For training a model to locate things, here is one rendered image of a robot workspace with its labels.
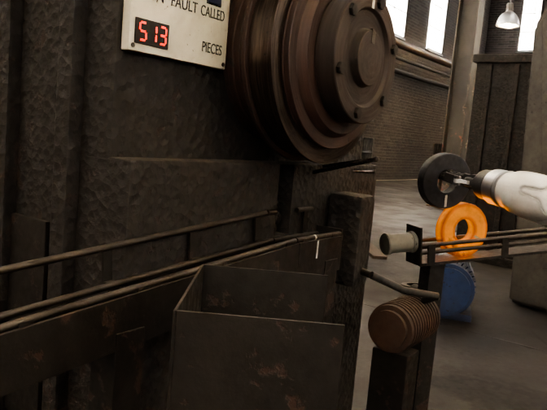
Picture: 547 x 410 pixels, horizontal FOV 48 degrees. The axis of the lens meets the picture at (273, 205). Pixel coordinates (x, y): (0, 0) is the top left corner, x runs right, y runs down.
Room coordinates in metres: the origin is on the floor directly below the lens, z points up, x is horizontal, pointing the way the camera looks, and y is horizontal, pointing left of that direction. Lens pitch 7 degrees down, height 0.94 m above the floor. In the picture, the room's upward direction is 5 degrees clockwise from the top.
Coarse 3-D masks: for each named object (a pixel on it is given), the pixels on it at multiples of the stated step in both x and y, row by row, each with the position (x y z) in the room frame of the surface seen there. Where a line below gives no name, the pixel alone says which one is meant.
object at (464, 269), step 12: (456, 264) 3.25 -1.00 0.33; (468, 264) 3.52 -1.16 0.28; (444, 276) 3.22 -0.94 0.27; (456, 276) 3.21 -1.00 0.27; (468, 276) 3.21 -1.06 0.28; (444, 288) 3.22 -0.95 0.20; (456, 288) 3.21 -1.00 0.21; (468, 288) 3.19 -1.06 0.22; (444, 300) 3.22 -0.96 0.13; (456, 300) 3.20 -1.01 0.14; (468, 300) 3.19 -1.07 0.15; (444, 312) 3.22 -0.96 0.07; (456, 312) 3.22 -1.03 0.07; (468, 312) 3.37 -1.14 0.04
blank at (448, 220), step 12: (468, 204) 1.73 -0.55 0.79; (444, 216) 1.71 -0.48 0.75; (456, 216) 1.72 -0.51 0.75; (468, 216) 1.73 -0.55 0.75; (480, 216) 1.75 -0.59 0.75; (444, 228) 1.71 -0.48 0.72; (468, 228) 1.77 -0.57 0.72; (480, 228) 1.75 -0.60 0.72; (444, 240) 1.71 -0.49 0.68; (456, 252) 1.72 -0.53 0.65; (468, 252) 1.74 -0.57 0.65
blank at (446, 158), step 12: (432, 156) 1.71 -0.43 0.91; (444, 156) 1.69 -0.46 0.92; (456, 156) 1.71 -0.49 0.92; (432, 168) 1.69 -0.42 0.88; (444, 168) 1.70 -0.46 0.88; (456, 168) 1.71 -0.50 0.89; (468, 168) 1.72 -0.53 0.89; (420, 180) 1.69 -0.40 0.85; (432, 180) 1.69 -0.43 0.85; (420, 192) 1.70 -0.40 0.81; (432, 192) 1.69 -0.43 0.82; (444, 192) 1.71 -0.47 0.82; (456, 192) 1.72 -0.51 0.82; (432, 204) 1.70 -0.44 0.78; (444, 204) 1.71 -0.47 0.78; (456, 204) 1.72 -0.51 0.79
